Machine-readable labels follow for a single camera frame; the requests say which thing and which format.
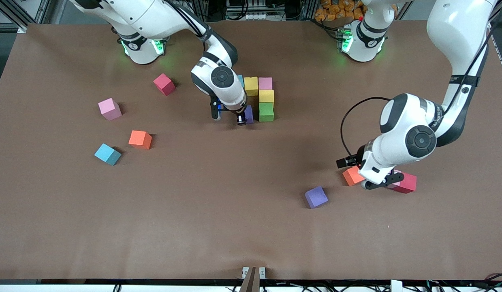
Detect orange foam block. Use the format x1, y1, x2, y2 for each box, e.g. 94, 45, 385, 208
128, 130, 153, 150
342, 166, 365, 187

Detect green foam block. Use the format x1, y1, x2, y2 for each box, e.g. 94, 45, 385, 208
258, 103, 275, 122

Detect red foam block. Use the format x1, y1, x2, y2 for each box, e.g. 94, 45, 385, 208
153, 73, 176, 96
393, 172, 417, 194

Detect white slotted power strip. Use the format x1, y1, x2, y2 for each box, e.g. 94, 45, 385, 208
226, 0, 276, 21

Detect brown table cover sheet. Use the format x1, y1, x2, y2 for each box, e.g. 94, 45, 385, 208
0, 20, 502, 280

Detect bag of orange items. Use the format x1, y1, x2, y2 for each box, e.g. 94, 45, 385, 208
314, 0, 367, 21

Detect brown camera mount with bracket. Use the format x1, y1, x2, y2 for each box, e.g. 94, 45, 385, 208
239, 266, 266, 292

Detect silver perforated edge rail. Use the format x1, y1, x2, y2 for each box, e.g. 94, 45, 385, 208
488, 28, 502, 85

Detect aluminium frame profile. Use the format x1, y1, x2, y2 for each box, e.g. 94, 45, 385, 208
0, 0, 53, 34
476, 0, 502, 29

